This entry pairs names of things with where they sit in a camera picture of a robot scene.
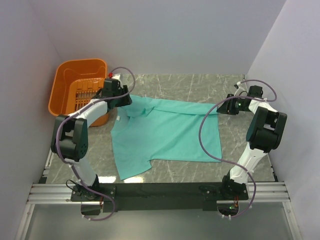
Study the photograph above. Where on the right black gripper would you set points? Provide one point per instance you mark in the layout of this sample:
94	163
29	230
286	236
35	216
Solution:
227	106

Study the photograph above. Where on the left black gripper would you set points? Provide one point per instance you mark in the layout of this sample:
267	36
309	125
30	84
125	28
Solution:
127	100

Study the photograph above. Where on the orange plastic basket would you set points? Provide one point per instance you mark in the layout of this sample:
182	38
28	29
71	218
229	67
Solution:
75	83

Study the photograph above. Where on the teal t shirt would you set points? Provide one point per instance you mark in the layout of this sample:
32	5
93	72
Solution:
160	129

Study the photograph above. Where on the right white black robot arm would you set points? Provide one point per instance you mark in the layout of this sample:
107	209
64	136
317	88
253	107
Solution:
264	134

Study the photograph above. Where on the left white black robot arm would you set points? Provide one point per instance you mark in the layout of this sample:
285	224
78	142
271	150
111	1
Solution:
70	139

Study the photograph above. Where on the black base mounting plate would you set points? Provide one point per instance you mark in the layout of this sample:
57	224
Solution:
170	196

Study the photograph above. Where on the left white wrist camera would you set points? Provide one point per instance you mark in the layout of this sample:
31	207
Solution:
116	76

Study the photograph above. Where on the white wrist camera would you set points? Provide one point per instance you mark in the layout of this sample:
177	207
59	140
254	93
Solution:
116	76
240	90

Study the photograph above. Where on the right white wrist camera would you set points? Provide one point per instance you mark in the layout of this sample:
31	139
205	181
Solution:
240	90

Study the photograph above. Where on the aluminium frame rail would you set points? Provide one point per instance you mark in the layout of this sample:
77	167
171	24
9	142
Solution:
266	192

